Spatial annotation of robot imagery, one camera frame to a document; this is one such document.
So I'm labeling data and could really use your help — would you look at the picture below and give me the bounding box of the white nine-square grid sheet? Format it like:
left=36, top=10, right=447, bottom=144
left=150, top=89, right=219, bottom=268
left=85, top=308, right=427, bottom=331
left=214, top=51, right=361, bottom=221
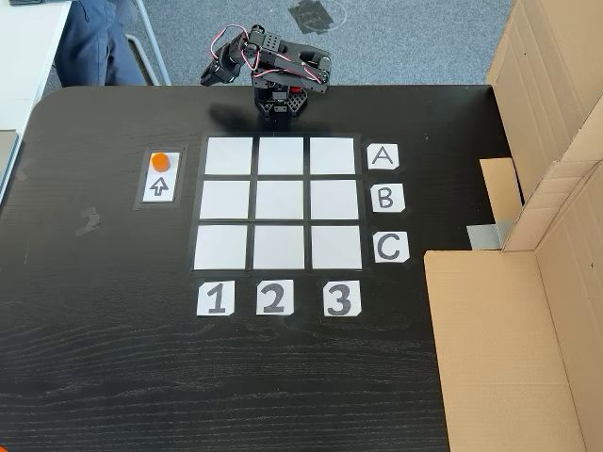
left=187, top=133, right=374, bottom=274

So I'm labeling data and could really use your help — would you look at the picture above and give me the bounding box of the white metal table leg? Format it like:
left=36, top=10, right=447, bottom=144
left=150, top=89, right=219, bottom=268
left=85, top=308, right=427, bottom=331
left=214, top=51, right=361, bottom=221
left=121, top=0, right=172, bottom=87

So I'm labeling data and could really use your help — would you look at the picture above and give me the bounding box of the black floor tape patch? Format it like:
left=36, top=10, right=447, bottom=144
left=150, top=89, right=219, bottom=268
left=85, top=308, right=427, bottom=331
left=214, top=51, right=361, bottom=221
left=286, top=0, right=337, bottom=36

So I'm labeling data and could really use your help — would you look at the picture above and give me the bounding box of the white arrow paper sheet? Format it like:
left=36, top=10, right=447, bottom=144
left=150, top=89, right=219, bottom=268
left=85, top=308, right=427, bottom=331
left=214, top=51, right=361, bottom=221
left=140, top=151, right=181, bottom=204

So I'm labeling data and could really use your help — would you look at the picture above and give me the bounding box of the person in blue trousers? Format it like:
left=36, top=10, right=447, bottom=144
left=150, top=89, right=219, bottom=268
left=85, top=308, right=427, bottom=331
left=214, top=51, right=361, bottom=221
left=51, top=0, right=148, bottom=89

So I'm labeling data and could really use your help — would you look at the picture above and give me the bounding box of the paper sheet letter A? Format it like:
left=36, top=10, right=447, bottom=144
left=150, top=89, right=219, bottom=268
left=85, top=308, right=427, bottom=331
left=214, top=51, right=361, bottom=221
left=367, top=143, right=401, bottom=171

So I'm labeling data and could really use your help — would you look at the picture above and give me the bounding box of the white side table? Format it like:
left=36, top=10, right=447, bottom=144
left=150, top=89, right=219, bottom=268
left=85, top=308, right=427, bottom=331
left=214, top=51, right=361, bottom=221
left=0, top=0, right=73, bottom=199

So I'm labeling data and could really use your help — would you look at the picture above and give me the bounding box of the clear crumpled tape piece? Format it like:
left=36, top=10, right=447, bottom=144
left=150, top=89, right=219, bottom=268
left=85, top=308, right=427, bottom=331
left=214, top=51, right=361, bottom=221
left=73, top=206, right=103, bottom=237

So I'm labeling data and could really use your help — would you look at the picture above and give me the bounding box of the paper sheet letter B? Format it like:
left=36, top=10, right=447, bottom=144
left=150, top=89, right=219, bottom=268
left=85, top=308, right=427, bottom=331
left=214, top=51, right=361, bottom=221
left=370, top=183, right=407, bottom=215

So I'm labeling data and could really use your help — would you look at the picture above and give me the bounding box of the clear flat tape piece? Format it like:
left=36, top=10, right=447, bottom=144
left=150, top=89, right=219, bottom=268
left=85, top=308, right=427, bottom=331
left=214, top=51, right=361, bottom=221
left=12, top=158, right=35, bottom=184

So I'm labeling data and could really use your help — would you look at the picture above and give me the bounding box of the paper sheet number 1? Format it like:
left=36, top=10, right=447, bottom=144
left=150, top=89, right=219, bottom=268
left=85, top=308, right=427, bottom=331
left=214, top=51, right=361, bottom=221
left=195, top=281, right=236, bottom=317

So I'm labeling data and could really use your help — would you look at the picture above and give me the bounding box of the paper sheet number 2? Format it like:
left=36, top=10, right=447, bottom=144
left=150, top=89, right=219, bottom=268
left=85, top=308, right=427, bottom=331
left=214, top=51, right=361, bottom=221
left=255, top=278, right=296, bottom=316

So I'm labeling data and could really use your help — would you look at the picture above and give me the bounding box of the paper sheet letter C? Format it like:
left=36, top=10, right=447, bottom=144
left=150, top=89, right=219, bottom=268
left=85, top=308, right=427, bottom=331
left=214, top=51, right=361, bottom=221
left=373, top=231, right=411, bottom=266

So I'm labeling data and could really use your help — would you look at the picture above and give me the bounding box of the paper sheet number 3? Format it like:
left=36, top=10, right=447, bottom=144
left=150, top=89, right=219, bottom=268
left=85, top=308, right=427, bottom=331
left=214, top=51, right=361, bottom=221
left=322, top=280, right=364, bottom=318

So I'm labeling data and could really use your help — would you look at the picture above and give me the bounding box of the brown cardboard panel small flap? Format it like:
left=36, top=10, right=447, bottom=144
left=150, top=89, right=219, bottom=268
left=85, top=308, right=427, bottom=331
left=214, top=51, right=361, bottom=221
left=479, top=0, right=603, bottom=251

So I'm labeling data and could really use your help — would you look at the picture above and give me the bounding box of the brown cardboard panel large flap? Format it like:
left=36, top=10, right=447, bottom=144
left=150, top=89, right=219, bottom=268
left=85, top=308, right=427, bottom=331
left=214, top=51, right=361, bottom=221
left=423, top=159, right=603, bottom=452

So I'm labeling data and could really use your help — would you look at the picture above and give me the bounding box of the grey duct tape strip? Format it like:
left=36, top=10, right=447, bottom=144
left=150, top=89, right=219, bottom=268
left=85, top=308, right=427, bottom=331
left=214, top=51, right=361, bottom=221
left=466, top=219, right=515, bottom=251

